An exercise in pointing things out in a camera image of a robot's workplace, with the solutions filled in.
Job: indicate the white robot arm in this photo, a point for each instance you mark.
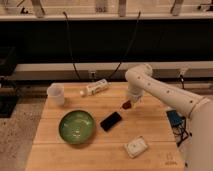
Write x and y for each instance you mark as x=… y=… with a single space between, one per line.
x=197 y=108

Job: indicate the red pepper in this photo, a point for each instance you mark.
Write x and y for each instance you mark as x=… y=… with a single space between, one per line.
x=126 y=105

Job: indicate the clear plastic measuring cup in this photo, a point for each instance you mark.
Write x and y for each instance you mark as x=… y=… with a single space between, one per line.
x=55 y=93

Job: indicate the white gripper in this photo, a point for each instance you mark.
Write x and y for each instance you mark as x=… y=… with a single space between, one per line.
x=133 y=94

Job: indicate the black equipment on left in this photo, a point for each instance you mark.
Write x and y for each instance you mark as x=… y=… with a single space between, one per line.
x=8 y=64

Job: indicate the black sponge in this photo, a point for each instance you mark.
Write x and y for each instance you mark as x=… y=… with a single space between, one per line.
x=110 y=121

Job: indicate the wall power outlet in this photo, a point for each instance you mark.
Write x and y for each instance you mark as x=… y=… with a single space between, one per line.
x=92 y=75

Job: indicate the blue connector box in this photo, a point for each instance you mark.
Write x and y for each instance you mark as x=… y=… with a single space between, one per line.
x=174 y=119

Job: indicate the white sponge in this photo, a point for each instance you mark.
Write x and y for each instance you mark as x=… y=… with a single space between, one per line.
x=136 y=146

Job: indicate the green bowl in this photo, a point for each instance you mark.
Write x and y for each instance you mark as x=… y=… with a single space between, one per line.
x=76 y=127

